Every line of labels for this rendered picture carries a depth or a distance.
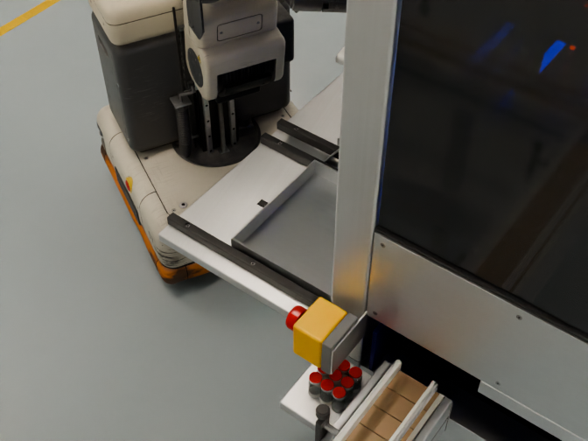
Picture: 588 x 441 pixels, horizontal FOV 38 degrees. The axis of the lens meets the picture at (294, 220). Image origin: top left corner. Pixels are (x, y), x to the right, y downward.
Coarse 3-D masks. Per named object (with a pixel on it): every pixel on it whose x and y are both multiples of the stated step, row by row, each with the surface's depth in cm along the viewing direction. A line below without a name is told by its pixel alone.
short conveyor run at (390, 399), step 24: (384, 360) 134; (384, 384) 127; (408, 384) 132; (432, 384) 127; (360, 408) 124; (384, 408) 129; (408, 408) 129; (432, 408) 129; (336, 432) 122; (360, 432) 126; (384, 432) 126; (408, 432) 126; (432, 432) 127
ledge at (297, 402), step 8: (312, 368) 139; (304, 376) 138; (368, 376) 138; (296, 384) 137; (304, 384) 137; (288, 392) 136; (296, 392) 136; (304, 392) 136; (288, 400) 135; (296, 400) 135; (304, 400) 135; (312, 400) 135; (280, 408) 136; (288, 408) 135; (296, 408) 134; (304, 408) 134; (312, 408) 134; (296, 416) 135; (304, 416) 133; (312, 416) 133; (336, 416) 133; (312, 424) 133
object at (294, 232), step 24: (312, 168) 169; (288, 192) 164; (312, 192) 167; (336, 192) 167; (264, 216) 161; (288, 216) 162; (312, 216) 162; (240, 240) 157; (264, 240) 158; (288, 240) 158; (312, 240) 158; (264, 264) 152; (288, 264) 154; (312, 264) 154; (312, 288) 147
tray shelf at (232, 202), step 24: (336, 96) 187; (288, 120) 182; (312, 120) 182; (336, 120) 182; (336, 144) 177; (240, 168) 172; (264, 168) 172; (288, 168) 172; (216, 192) 167; (240, 192) 167; (264, 192) 167; (192, 216) 163; (216, 216) 163; (240, 216) 163; (168, 240) 159; (192, 240) 159; (216, 264) 154; (240, 288) 153; (264, 288) 151; (288, 312) 147
